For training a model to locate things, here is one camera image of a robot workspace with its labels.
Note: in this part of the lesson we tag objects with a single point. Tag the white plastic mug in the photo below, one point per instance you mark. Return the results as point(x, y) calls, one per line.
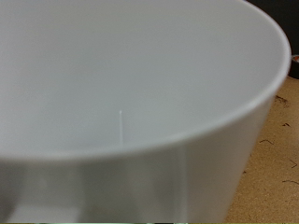
point(140, 77)

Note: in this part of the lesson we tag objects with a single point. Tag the dark roll with orange edge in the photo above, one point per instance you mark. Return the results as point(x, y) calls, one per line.
point(296, 67)

